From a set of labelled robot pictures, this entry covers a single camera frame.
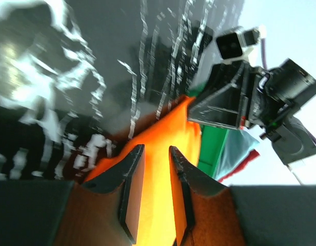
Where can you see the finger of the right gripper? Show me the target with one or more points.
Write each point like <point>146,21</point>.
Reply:
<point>216,107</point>
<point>227,79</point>

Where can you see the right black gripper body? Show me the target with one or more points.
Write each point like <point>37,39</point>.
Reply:
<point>264,97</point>

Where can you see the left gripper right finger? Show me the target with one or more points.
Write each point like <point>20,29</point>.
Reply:
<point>209,213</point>

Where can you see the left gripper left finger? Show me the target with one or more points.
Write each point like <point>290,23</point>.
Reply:
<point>102,211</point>

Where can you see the orange t shirt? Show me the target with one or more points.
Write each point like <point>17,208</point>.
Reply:
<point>156,220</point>

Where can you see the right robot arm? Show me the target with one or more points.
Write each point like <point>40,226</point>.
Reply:
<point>291,141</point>

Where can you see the green plastic bin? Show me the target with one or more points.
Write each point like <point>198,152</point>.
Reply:
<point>213,141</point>

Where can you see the light blue t shirt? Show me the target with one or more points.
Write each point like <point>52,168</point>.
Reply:
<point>237,147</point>

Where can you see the dark red t shirt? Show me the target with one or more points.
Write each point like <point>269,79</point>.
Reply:
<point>251,156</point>

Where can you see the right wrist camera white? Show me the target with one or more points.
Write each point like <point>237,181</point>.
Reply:
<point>239,44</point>

